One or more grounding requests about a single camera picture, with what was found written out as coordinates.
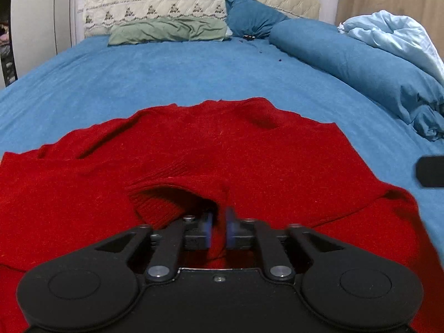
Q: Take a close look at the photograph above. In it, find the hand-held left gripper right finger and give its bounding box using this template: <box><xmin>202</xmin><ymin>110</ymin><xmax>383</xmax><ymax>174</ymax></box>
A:
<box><xmin>225</xmin><ymin>208</ymin><xmax>343</xmax><ymax>282</ymax></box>

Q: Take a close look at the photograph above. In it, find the blue rolled duvet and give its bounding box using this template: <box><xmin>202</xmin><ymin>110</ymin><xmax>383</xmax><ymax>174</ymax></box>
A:
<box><xmin>269</xmin><ymin>18</ymin><xmax>444</xmax><ymax>142</ymax></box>

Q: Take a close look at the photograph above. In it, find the dark blue pillow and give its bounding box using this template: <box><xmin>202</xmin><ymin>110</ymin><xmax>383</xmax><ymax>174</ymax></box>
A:
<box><xmin>225</xmin><ymin>0</ymin><xmax>290</xmax><ymax>39</ymax></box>

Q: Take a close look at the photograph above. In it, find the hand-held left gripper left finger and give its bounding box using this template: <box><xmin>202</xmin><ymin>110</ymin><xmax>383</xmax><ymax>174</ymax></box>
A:
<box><xmin>94</xmin><ymin>211</ymin><xmax>213</xmax><ymax>283</ymax></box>

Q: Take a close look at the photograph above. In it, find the light blue blanket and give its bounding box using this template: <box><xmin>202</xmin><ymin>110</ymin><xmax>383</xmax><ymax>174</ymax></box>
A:
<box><xmin>338</xmin><ymin>10</ymin><xmax>444</xmax><ymax>77</ymax></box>

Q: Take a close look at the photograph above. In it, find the blue bed sheet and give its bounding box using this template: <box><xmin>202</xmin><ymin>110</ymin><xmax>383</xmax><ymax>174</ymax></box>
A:
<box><xmin>0</xmin><ymin>35</ymin><xmax>444</xmax><ymax>250</ymax></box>

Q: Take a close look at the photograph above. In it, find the green pillow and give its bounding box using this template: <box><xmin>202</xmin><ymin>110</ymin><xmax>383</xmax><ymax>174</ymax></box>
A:
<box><xmin>108</xmin><ymin>17</ymin><xmax>228</xmax><ymax>46</ymax></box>

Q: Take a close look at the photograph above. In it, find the red knit sweater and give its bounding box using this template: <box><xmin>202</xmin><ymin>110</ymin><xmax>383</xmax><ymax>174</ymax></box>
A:
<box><xmin>0</xmin><ymin>98</ymin><xmax>444</xmax><ymax>333</ymax></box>

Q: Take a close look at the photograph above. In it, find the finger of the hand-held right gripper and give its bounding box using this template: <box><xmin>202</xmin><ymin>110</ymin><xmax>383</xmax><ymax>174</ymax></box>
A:
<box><xmin>415</xmin><ymin>155</ymin><xmax>444</xmax><ymax>188</ymax></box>

